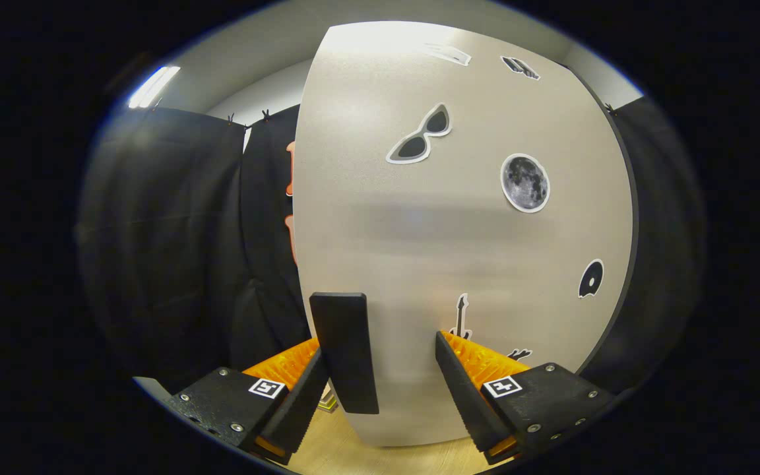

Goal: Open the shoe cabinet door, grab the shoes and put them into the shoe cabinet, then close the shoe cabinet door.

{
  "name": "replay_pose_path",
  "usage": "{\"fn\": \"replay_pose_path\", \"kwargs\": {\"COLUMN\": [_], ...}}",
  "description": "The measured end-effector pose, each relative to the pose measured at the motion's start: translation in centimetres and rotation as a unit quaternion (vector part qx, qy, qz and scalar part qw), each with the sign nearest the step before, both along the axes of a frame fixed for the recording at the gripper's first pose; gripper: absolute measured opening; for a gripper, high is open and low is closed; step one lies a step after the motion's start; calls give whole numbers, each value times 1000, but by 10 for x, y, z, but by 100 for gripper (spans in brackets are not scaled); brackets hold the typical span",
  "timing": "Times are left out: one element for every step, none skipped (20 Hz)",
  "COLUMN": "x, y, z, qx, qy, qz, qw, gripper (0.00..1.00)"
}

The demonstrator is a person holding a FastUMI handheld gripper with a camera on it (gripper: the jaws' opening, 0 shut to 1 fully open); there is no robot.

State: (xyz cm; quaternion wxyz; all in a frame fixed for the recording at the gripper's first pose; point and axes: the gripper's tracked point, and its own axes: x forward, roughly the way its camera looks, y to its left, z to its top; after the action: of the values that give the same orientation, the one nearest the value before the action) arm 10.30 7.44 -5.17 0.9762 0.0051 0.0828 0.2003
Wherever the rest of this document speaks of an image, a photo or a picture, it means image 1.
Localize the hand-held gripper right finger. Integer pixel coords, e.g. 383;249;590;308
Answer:
435;330;618;466

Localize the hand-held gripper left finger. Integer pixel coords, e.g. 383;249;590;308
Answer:
168;338;331;466

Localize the black door handle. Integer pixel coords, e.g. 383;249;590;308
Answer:
309;292;381;415

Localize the beige shoe cabinet door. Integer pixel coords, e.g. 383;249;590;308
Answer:
291;20;635;448

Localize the dark gray shoe cabinet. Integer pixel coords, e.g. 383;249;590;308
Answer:
555;59;639;377

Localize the black backdrop cloth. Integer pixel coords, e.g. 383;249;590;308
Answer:
77;96;707;396

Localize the narrow ceiling light strip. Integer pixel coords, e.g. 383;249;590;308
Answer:
127;65;181;110

